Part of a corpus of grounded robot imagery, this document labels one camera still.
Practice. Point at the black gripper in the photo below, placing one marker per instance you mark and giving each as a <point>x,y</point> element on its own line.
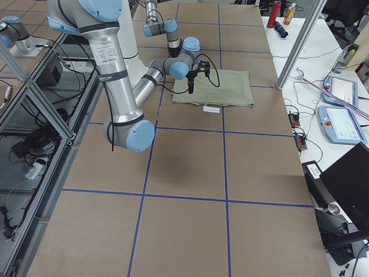
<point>191,75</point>

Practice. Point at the olive green long-sleeve shirt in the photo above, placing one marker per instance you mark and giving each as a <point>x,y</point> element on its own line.
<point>222,88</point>

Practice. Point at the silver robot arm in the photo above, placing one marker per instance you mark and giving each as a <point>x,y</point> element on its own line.
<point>108,27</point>
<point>155,25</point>

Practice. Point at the white paper hang tag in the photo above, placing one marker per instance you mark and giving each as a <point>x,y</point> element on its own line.
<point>209,109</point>

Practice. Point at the folded dark blue umbrella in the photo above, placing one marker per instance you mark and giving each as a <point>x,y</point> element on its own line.
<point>280,30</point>

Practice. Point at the orange circuit board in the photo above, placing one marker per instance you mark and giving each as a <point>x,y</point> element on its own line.
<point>294,120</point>
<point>300,141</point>

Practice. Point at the red water bottle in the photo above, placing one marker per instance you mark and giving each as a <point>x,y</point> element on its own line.
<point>274,13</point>

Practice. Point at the orange drink bottle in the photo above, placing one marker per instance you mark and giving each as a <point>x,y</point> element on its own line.
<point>290,14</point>

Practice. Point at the near blue teach pendant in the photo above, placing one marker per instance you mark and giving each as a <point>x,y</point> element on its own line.
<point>340,125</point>

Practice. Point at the blue teach pendant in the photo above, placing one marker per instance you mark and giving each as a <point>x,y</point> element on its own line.
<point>340,125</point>
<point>342,88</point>

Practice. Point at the far blue teach pendant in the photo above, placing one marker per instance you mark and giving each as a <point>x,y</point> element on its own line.
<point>342,88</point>

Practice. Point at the black box with label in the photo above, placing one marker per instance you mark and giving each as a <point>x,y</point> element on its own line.
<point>316,187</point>

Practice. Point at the white power strip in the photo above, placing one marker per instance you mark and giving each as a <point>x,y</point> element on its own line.
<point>35,169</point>

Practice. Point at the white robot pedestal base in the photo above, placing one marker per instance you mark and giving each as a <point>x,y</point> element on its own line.
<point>135,67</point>

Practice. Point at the aluminium frame post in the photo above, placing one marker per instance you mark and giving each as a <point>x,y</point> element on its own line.
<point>301,39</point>

